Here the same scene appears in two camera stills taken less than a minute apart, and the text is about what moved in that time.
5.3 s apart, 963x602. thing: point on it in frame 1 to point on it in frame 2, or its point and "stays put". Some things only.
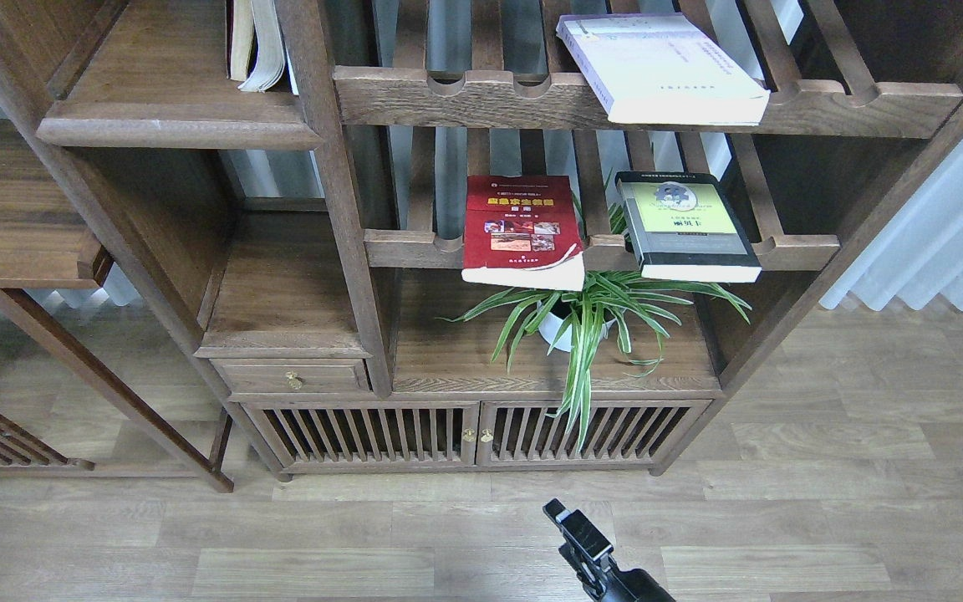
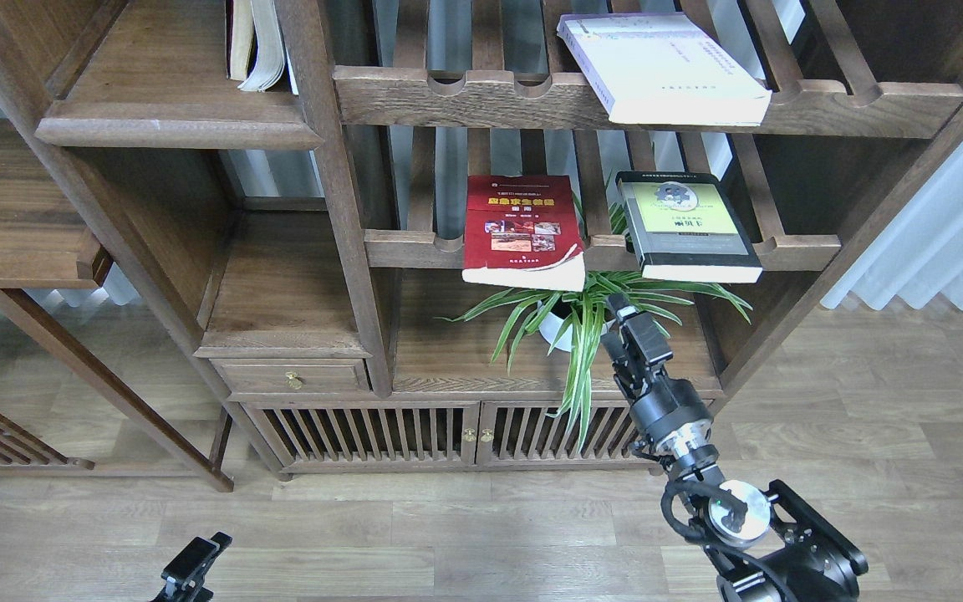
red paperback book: x=523 y=230 stays put
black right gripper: x=587 y=550 to x=664 y=407
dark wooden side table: x=10 y=227 stays put
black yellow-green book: x=686 y=226 stays put
